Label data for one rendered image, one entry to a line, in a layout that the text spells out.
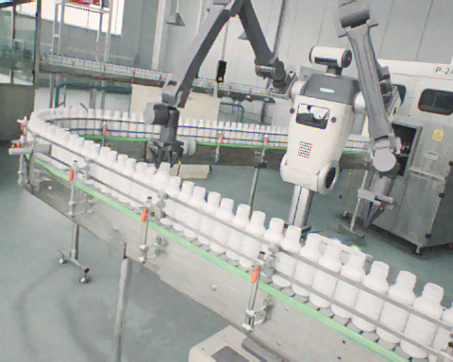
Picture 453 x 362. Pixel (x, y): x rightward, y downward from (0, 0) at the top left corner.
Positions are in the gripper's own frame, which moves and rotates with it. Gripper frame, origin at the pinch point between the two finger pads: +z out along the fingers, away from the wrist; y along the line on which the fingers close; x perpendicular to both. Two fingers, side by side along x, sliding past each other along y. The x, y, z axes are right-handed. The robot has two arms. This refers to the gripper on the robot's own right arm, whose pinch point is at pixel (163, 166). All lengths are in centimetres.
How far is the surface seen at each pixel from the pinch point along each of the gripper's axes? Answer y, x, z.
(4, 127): -149, -489, 89
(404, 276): 1, 83, 3
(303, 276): 2, 60, 13
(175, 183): 1.1, 7.6, 3.8
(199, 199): 1.1, 19.4, 5.5
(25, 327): 0, -92, 119
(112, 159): 0.8, -28.0, 5.2
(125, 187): 2.4, -16.2, 12.5
